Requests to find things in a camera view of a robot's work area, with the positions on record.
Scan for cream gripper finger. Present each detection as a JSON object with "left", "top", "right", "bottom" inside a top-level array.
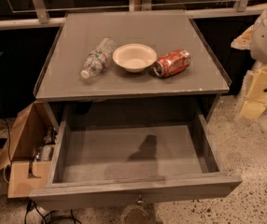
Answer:
[{"left": 240, "top": 101, "right": 266, "bottom": 119}]

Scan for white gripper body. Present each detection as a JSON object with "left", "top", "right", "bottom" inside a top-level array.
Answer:
[{"left": 248, "top": 66, "right": 267, "bottom": 105}]

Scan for red coke can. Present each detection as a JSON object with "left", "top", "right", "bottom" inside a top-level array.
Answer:
[{"left": 153, "top": 49, "right": 191, "bottom": 77}]

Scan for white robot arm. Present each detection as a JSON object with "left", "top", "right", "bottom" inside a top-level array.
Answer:
[{"left": 231, "top": 8, "right": 267, "bottom": 119}]

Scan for metal drawer knob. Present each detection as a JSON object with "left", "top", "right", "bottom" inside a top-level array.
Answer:
[{"left": 135, "top": 194, "right": 145, "bottom": 205}]

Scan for open grey top drawer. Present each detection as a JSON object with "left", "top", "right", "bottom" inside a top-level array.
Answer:
[{"left": 30, "top": 103, "right": 242, "bottom": 209}]

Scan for white paper bowl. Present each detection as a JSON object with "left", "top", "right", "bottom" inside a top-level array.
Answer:
[{"left": 113, "top": 44, "right": 157, "bottom": 73}]

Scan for grey cabinet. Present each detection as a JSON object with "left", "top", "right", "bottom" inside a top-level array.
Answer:
[{"left": 35, "top": 10, "right": 229, "bottom": 132}]

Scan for metal window railing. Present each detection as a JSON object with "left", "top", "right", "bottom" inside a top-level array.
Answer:
[{"left": 0, "top": 0, "right": 267, "bottom": 32}]

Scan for clear plastic water bottle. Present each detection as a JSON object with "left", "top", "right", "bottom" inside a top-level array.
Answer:
[{"left": 80, "top": 37, "right": 117, "bottom": 79}]

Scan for brown cardboard box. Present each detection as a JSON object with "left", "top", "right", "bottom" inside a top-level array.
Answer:
[{"left": 0, "top": 102, "right": 59, "bottom": 198}]

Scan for black floor cables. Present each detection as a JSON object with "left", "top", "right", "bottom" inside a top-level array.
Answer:
[{"left": 22, "top": 199, "right": 83, "bottom": 224}]

